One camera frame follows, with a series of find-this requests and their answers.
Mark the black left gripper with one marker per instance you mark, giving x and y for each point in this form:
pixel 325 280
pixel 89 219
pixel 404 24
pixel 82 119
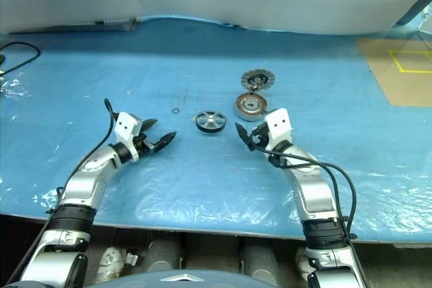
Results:
pixel 146 143

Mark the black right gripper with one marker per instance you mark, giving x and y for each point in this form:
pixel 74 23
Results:
pixel 260 134

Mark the copper wound motor stator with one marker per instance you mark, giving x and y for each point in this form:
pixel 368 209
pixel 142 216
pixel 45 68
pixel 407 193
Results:
pixel 243 113

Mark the silver round rotor cap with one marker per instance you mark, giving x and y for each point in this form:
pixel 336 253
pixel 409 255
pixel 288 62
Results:
pixel 211 121

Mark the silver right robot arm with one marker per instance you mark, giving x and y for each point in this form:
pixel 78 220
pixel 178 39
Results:
pixel 314 193

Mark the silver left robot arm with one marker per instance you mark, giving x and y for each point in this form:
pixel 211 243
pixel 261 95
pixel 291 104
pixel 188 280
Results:
pixel 84 183

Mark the small metal fan disc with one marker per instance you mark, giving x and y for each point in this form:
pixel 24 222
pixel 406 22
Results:
pixel 258 80

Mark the blue plastic table sheet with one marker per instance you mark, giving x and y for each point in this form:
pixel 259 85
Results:
pixel 202 173

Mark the grey power strip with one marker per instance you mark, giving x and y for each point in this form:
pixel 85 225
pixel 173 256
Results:
pixel 114 21

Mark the grey rounded cylinder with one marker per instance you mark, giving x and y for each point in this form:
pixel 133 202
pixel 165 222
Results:
pixel 260 257
pixel 165 251

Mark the small white connector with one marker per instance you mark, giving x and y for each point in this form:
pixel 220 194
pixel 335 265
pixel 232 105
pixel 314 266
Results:
pixel 132 257

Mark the white rounded shape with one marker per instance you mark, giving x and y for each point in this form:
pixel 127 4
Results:
pixel 302 261
pixel 111 262

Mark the brown cardboard sheet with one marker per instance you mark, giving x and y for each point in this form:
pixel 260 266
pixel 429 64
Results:
pixel 381 75

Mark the grey robot torso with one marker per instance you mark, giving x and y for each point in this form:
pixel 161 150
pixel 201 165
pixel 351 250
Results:
pixel 189 279

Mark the yellow tape square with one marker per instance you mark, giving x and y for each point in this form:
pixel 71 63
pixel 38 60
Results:
pixel 394 60

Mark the dark slanted bar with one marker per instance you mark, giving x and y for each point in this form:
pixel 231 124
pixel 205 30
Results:
pixel 411 11

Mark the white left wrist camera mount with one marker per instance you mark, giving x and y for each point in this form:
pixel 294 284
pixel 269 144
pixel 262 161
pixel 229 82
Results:
pixel 124 126

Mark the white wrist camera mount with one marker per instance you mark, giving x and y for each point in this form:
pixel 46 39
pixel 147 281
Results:
pixel 124 126
pixel 278 122

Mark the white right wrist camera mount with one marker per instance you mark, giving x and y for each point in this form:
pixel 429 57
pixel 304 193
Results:
pixel 278 122

